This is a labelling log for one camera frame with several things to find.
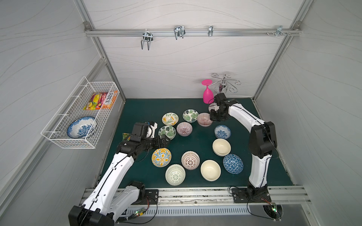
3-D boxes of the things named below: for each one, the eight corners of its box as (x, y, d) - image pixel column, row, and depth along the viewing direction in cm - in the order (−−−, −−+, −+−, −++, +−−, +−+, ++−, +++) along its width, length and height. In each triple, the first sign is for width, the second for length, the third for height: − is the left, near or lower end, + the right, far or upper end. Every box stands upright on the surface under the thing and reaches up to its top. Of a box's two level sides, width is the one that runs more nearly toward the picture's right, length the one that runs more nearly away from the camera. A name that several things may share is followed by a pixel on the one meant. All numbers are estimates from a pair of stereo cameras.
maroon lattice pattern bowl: (181, 170, 83) (181, 168, 80) (181, 153, 90) (181, 150, 87) (200, 170, 83) (200, 168, 80) (198, 153, 90) (199, 150, 87)
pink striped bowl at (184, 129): (176, 136, 98) (176, 133, 95) (177, 124, 105) (176, 121, 102) (192, 136, 98) (192, 133, 95) (191, 124, 105) (192, 121, 102)
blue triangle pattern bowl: (225, 173, 82) (226, 172, 79) (221, 156, 89) (223, 153, 86) (243, 173, 82) (245, 172, 79) (238, 156, 89) (240, 153, 86)
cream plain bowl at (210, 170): (201, 182, 79) (202, 180, 75) (199, 162, 86) (200, 159, 83) (221, 182, 79) (222, 180, 75) (218, 162, 86) (219, 159, 83)
